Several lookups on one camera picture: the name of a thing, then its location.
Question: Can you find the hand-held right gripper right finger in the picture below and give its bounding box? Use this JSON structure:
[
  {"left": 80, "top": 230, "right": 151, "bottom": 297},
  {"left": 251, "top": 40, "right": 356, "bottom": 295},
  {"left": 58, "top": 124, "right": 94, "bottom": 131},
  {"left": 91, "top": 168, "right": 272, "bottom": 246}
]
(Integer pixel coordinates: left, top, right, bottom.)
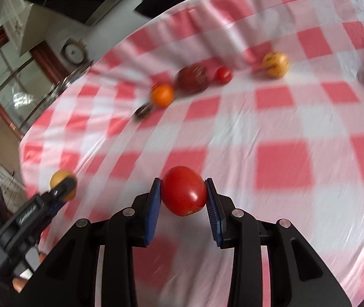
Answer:
[{"left": 204, "top": 177, "right": 352, "bottom": 307}]

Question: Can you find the grey rice cooker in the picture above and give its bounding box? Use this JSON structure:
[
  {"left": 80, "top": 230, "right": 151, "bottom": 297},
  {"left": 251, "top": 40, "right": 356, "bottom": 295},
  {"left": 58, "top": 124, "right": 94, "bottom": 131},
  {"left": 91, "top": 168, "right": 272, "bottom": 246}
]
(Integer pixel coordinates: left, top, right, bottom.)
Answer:
[{"left": 61, "top": 39, "right": 88, "bottom": 65}]

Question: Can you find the orange tangerine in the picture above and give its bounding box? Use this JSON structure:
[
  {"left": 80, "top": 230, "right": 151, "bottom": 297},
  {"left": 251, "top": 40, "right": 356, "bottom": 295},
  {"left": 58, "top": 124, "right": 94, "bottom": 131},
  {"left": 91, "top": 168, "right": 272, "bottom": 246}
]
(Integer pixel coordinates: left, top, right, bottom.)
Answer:
[{"left": 150, "top": 84, "right": 175, "bottom": 108}]

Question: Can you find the dark red pomegranate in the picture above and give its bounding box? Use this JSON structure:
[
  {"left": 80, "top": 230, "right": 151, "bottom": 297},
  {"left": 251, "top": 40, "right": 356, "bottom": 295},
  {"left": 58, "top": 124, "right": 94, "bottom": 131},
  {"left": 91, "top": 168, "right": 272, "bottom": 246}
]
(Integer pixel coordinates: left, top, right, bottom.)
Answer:
[{"left": 175, "top": 65, "right": 211, "bottom": 94}]

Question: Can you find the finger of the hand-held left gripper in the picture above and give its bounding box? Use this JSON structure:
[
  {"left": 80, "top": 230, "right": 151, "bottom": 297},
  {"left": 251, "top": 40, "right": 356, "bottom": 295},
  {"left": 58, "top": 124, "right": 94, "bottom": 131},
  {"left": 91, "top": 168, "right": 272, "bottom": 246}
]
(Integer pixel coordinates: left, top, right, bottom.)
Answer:
[{"left": 43, "top": 178, "right": 78, "bottom": 215}]

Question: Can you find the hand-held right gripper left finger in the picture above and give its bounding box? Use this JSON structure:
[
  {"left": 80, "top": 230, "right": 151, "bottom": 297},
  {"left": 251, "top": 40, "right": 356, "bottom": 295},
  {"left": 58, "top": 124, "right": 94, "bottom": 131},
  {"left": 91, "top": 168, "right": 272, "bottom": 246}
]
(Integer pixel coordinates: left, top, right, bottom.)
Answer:
[{"left": 43, "top": 177, "right": 163, "bottom": 307}]

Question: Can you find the yellow striped pepino melon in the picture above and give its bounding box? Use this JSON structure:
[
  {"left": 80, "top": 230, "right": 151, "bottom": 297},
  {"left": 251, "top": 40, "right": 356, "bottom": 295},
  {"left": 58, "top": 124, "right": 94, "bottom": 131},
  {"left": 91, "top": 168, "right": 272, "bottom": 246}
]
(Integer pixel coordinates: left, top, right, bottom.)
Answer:
[
  {"left": 50, "top": 169, "right": 78, "bottom": 201},
  {"left": 262, "top": 52, "right": 289, "bottom": 79}
]

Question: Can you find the dark water chestnut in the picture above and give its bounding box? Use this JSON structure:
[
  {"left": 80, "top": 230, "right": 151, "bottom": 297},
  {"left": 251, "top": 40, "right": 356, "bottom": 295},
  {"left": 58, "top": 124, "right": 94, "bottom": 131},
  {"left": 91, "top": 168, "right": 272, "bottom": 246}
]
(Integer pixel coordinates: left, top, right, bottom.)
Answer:
[{"left": 133, "top": 103, "right": 153, "bottom": 121}]

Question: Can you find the red tomato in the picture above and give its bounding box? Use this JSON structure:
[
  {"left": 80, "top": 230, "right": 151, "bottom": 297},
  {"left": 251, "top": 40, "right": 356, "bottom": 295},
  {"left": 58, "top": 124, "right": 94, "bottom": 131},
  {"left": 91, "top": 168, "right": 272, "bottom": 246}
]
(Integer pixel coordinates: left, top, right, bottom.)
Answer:
[
  {"left": 214, "top": 66, "right": 233, "bottom": 84},
  {"left": 160, "top": 166, "right": 208, "bottom": 217}
]

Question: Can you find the person's left hand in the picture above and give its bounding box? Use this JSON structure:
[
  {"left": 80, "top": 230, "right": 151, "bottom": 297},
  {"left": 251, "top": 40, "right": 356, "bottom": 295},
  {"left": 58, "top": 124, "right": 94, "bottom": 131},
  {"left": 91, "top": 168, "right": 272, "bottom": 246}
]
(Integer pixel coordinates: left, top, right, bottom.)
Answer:
[{"left": 12, "top": 252, "right": 48, "bottom": 294}]

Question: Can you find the wooden framed glass door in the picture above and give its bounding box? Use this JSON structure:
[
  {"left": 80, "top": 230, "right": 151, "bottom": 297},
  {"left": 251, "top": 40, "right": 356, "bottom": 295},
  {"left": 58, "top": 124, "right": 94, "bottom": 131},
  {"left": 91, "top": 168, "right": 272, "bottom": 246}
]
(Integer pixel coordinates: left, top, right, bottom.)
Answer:
[{"left": 0, "top": 27, "right": 70, "bottom": 141}]

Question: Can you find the red white checkered tablecloth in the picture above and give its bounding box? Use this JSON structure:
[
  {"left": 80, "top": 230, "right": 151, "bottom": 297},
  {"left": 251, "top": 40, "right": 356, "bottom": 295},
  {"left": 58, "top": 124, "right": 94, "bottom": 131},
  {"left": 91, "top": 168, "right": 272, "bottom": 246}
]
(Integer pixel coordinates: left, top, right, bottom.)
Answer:
[{"left": 18, "top": 0, "right": 364, "bottom": 307}]

